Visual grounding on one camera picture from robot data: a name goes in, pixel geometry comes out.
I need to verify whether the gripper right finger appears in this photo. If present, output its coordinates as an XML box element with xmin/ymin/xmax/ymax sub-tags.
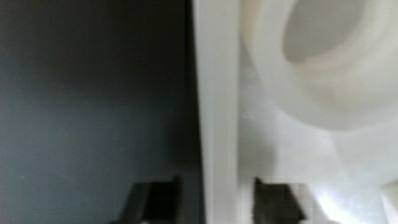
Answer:
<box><xmin>252</xmin><ymin>178</ymin><xmax>305</xmax><ymax>224</ymax></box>

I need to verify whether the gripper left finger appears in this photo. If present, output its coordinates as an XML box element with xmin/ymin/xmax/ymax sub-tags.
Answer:
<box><xmin>119</xmin><ymin>176</ymin><xmax>182</xmax><ymax>224</ymax></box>

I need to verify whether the white desk top tray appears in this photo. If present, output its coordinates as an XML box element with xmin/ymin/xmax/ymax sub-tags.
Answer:
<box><xmin>193</xmin><ymin>0</ymin><xmax>398</xmax><ymax>224</ymax></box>

